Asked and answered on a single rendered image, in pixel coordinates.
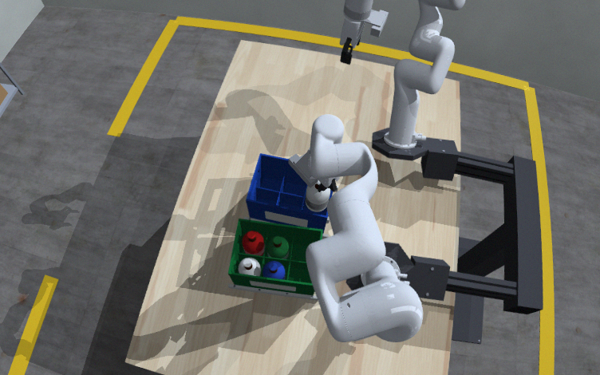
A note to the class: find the green bottle crate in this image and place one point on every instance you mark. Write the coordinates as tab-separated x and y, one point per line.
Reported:
299	238

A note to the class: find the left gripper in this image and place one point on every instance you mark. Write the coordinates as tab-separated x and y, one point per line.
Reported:
328	183

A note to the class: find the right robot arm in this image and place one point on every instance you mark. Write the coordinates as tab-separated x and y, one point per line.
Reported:
410	75

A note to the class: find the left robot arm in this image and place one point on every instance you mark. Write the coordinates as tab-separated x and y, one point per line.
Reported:
356	246

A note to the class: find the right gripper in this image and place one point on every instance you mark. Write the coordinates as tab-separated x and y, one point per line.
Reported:
351	30

